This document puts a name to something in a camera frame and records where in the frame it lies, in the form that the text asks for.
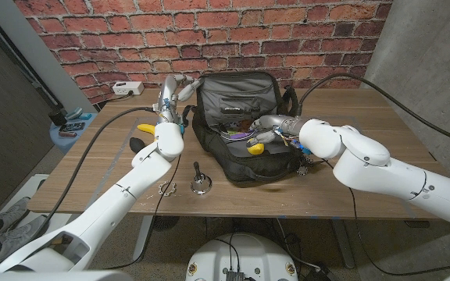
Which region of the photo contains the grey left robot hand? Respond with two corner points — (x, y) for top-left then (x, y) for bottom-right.
(153, 73), (202, 123)

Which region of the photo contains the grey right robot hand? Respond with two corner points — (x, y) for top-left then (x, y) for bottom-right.
(246, 114), (295, 150)

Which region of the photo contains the yellow ball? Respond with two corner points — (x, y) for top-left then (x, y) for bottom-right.
(247, 137), (266, 155)

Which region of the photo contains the black backpack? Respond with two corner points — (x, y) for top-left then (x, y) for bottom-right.
(191, 71), (306, 183)

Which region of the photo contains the yellow toy banana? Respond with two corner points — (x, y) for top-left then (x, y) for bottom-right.
(137, 123), (156, 137)

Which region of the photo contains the purple flat disc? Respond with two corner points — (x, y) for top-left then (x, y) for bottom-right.
(219, 120), (257, 141)

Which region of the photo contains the white power strip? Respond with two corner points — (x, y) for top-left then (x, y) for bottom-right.
(112, 80), (145, 96)

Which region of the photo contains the black rubber air blower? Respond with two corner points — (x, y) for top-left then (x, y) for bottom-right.
(129, 137), (147, 155)

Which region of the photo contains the red brick printed backdrop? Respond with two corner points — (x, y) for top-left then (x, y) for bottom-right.
(13, 0), (394, 105)

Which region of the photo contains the silver call bell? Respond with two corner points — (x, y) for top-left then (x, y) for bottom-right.
(190, 161), (213, 195)

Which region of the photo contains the blue round stool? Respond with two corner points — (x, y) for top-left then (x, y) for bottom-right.
(48, 112), (99, 154)

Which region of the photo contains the black floor fan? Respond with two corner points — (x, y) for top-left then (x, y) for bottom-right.
(152, 215), (181, 231)

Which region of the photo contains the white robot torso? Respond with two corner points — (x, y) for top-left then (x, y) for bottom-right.
(185, 233), (299, 281)

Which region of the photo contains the grey table leg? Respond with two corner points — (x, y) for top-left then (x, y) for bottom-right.
(332, 219), (357, 269)
(133, 215), (154, 262)

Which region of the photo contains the black power brick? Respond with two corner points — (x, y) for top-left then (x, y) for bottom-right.
(306, 265), (338, 281)

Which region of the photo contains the grey sneaker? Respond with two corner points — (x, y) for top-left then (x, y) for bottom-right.
(0, 214), (49, 266)
(0, 197), (30, 226)

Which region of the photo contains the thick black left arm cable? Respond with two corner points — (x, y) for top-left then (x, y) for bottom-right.
(33, 105), (159, 240)

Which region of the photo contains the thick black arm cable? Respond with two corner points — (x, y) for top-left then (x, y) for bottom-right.
(33, 105), (159, 240)
(295, 73), (450, 149)

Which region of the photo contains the metal keychain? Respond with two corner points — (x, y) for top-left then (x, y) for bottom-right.
(295, 153), (324, 176)

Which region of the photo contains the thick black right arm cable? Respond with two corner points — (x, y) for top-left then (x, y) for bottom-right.
(295, 73), (450, 149)

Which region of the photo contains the metal toothed ring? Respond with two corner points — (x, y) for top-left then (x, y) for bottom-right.
(157, 180), (177, 197)

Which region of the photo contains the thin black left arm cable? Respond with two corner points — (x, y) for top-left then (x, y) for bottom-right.
(103, 154), (182, 271)

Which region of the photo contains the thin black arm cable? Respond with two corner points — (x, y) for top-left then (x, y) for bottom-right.
(103, 154), (182, 271)
(320, 158), (450, 276)

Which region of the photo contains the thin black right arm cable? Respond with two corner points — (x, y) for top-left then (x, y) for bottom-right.
(320, 158), (450, 276)

